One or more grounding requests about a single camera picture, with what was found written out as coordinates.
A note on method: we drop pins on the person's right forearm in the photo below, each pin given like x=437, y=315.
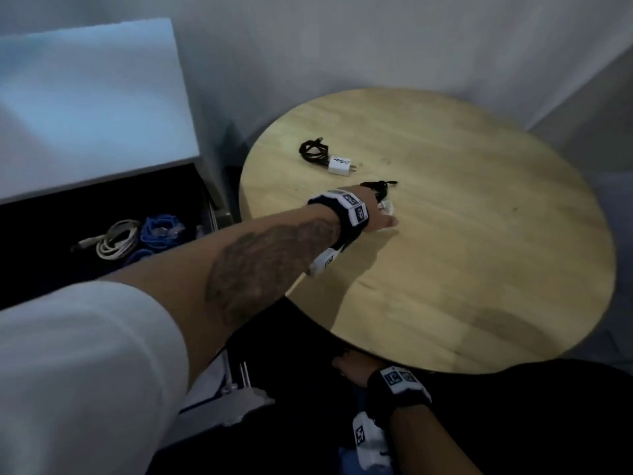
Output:
x=425, y=445

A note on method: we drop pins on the person's right hand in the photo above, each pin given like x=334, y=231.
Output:
x=357, y=368

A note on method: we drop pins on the small white charger plug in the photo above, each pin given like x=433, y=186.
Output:
x=387, y=207

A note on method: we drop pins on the white wall charger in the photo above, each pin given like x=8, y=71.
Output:
x=341, y=166

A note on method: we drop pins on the white shirt sleeve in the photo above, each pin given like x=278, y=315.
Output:
x=84, y=380

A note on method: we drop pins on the person's left thumb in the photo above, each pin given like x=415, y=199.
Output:
x=388, y=221

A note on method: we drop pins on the person's left forearm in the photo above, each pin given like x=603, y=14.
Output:
x=247, y=272

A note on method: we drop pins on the person's black trousers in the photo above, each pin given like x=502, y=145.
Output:
x=519, y=420

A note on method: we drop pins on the open black drawer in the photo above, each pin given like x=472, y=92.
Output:
x=59, y=227

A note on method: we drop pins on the white drawer cabinet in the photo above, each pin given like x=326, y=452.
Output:
x=94, y=108

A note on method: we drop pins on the person's left hand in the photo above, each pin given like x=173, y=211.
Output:
x=376, y=215

